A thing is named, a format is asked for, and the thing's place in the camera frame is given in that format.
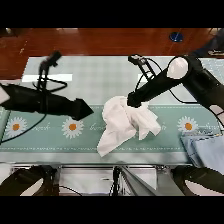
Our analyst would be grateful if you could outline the light blue jeans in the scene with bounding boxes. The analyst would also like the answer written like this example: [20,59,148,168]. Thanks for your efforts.
[179,132,224,177]

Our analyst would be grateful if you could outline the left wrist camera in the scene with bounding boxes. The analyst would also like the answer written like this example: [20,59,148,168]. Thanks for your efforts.
[35,50,68,94]

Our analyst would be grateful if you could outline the silver frame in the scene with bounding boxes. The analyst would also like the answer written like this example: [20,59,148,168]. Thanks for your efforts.
[0,161,224,197]

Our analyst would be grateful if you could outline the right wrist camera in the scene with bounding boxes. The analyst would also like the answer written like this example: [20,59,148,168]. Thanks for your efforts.
[127,54,157,86]

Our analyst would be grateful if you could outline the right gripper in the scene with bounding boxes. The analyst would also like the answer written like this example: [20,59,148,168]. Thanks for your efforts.
[126,89,151,110]

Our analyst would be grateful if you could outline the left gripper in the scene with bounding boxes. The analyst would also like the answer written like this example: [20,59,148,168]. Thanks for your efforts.
[66,97,95,122]

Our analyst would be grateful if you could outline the white shirt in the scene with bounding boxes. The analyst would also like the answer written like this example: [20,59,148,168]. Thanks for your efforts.
[96,95,163,159]

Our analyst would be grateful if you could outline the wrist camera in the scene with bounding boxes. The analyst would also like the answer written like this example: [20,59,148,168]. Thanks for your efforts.
[35,50,68,94]
[127,54,157,86]

